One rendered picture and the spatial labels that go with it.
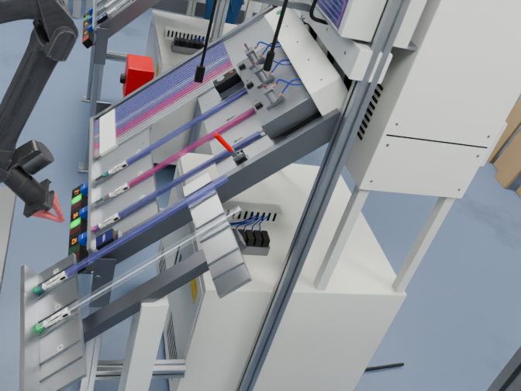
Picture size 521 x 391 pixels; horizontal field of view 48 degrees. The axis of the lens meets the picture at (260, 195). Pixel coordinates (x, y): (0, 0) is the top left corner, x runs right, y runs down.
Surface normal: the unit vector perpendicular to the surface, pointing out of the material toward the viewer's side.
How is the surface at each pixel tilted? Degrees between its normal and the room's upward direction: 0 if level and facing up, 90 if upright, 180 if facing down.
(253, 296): 90
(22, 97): 100
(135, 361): 90
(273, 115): 44
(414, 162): 90
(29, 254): 0
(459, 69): 90
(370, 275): 0
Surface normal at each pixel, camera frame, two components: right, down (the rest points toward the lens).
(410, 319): 0.25, -0.79
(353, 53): -0.95, -0.07
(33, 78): 0.41, 0.73
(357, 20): 0.21, 0.61
